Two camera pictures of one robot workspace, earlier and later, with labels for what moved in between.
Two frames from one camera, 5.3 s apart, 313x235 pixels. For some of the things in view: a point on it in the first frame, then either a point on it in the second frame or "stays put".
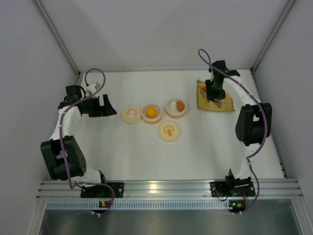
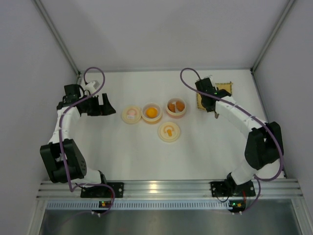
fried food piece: [180, 105] stays put
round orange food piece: [151, 112] stays put
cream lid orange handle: [168, 132] stays put
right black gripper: [214, 96] -> [208, 105]
